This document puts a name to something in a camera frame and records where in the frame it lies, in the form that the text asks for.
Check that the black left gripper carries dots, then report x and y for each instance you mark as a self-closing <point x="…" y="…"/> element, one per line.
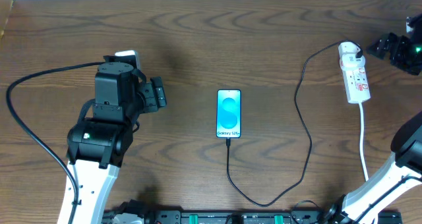
<point x="158" y="92"/>

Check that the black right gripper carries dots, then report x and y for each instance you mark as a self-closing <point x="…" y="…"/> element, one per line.
<point x="392" y="47"/>

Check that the blue Galaxy smartphone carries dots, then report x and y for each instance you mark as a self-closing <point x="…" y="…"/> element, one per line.
<point x="228" y="115"/>

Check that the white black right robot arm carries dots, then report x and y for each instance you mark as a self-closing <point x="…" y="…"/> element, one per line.
<point x="402" y="169"/>

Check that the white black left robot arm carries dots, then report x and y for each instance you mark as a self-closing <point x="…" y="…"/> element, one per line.
<point x="103" y="133"/>

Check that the white power strip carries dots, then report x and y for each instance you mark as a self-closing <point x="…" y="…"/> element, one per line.
<point x="355" y="81"/>

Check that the brown cardboard panel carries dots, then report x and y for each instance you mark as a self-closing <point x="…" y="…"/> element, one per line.
<point x="5" y="10"/>

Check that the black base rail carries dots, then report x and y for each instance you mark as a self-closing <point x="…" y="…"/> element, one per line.
<point x="138" y="212"/>

